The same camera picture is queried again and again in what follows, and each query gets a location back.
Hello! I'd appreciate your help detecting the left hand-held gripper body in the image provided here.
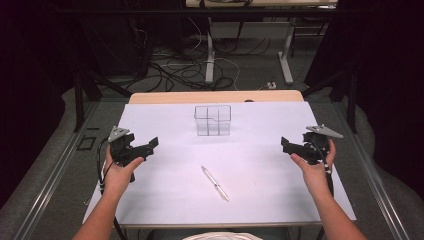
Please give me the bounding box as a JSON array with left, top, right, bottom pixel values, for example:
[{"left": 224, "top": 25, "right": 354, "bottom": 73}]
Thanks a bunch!
[{"left": 107, "top": 125, "right": 149, "bottom": 183}]

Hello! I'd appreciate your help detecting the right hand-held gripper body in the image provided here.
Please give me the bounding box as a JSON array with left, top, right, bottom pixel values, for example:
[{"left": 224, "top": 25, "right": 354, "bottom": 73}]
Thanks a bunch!
[{"left": 299, "top": 123, "right": 344, "bottom": 166}]

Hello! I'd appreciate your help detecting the clear plastic organizer box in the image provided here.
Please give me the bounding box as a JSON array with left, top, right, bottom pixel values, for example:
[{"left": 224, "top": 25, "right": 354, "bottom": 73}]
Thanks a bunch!
[{"left": 193, "top": 104, "right": 232, "bottom": 137}]

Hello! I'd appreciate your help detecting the silver pen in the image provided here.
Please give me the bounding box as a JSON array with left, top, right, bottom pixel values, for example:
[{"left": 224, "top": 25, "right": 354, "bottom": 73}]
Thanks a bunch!
[{"left": 200, "top": 165, "right": 231, "bottom": 202}]

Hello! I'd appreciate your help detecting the person's right hand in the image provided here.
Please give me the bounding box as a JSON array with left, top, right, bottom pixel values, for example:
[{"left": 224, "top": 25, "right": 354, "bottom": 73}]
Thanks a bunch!
[{"left": 290, "top": 138, "right": 337, "bottom": 198}]

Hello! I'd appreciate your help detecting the person's left hand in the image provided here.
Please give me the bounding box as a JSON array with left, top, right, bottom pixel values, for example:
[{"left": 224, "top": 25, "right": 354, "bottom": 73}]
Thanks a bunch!
[{"left": 102, "top": 145, "right": 146, "bottom": 202}]

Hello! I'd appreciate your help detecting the black metal stand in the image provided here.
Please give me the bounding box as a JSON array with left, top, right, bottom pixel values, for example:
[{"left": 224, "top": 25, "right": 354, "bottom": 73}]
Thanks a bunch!
[
  {"left": 72, "top": 68, "right": 134, "bottom": 133},
  {"left": 301, "top": 68, "right": 359, "bottom": 135}
]

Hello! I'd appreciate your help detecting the white table mat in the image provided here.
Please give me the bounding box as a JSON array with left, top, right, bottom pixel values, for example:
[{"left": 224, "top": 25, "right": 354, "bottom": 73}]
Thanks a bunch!
[{"left": 82, "top": 101, "right": 357, "bottom": 225}]

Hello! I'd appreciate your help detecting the wooden table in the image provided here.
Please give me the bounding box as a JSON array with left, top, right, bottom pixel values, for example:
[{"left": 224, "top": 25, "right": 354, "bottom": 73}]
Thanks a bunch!
[{"left": 82, "top": 89, "right": 357, "bottom": 230}]

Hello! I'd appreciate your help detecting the person's light clothing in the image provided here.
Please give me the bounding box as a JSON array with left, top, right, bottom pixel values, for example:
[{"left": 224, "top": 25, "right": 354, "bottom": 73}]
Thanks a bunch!
[{"left": 181, "top": 231, "right": 265, "bottom": 240}]

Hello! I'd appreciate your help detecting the desk with white legs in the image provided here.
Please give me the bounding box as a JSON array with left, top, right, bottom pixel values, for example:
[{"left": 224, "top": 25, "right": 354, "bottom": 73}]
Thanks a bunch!
[{"left": 185, "top": 0, "right": 339, "bottom": 86}]

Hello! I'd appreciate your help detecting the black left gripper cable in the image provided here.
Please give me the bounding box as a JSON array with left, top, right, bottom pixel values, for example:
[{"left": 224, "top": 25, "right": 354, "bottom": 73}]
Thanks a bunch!
[{"left": 95, "top": 135, "right": 129, "bottom": 240}]

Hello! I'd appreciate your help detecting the tangle of floor cables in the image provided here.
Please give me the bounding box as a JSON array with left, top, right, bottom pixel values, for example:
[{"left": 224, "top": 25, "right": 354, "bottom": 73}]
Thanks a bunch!
[{"left": 126, "top": 16, "right": 272, "bottom": 93}]

